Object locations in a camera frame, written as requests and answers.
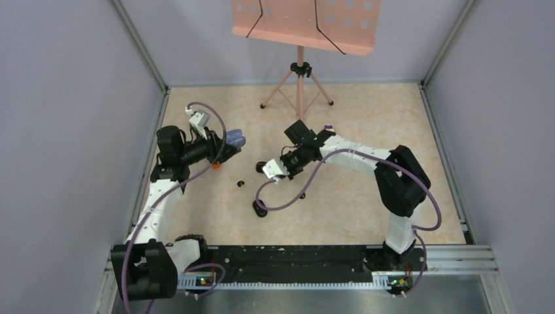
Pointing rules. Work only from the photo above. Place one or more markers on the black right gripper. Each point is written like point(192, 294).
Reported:
point(283, 158)

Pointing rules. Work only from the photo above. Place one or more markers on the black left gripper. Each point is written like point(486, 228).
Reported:
point(213, 144)

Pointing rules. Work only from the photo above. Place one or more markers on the grey blue oval case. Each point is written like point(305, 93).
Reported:
point(235, 138)

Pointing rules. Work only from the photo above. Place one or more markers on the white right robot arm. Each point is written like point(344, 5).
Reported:
point(402, 183)

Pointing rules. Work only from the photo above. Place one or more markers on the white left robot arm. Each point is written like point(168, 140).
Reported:
point(146, 266)

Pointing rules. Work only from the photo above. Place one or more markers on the pink music stand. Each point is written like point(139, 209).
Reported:
point(347, 27)

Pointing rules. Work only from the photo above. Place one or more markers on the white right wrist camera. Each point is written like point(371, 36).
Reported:
point(275, 170)

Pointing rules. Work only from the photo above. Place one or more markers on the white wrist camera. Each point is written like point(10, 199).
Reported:
point(198, 122)
point(275, 170)

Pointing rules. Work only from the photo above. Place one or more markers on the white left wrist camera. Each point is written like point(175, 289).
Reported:
point(198, 122)

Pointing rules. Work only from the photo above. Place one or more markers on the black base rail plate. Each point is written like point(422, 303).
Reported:
point(297, 264)

